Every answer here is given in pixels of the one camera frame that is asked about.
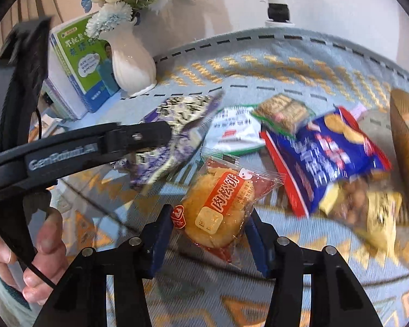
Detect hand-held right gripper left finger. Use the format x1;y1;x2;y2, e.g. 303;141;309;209
32;207;174;327

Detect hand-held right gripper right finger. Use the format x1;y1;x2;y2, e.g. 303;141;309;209
245;210;384;327

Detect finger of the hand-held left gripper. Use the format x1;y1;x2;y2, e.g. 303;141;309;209
101;120;173;163

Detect meat floss cake packet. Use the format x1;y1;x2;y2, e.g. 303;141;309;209
172;157;285;270

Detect purple white printed snack bag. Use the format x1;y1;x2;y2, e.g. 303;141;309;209
130;91;225;191

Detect person's left forearm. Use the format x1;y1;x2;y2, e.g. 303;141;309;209
0;272;35;327

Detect person's left hand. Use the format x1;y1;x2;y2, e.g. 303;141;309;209
0;208;69;303

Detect white ribbed vase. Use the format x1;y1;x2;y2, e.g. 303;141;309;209
106;24;157;98

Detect green paperback book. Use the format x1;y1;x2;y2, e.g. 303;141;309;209
49;16;121;114

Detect white green small packet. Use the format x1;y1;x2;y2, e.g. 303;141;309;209
204;107;267;155

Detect blue red cracker packet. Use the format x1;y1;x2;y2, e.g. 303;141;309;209
260;107;393;218

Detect yellow edged peanut packet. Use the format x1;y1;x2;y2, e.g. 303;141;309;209
318;172;403;259

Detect blue white artificial flowers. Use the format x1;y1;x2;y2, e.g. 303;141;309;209
81;0;196;39

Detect green edged biscuit packet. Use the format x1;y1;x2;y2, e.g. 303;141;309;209
251;93;316;134

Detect black cable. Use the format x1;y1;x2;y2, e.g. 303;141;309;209
20;107;58;288

